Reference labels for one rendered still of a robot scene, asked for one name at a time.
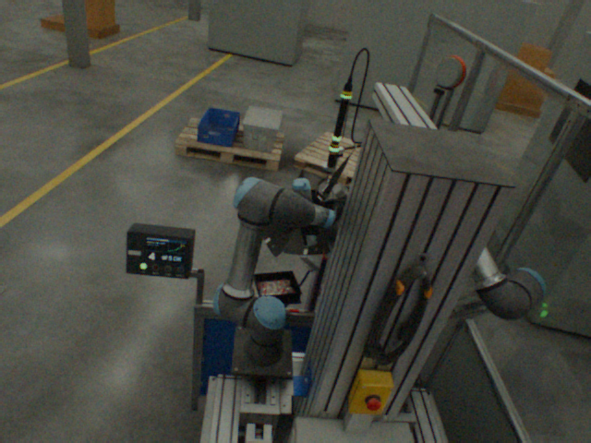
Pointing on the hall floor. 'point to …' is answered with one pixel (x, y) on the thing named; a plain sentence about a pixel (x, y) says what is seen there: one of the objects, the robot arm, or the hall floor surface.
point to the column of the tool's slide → (440, 106)
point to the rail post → (196, 362)
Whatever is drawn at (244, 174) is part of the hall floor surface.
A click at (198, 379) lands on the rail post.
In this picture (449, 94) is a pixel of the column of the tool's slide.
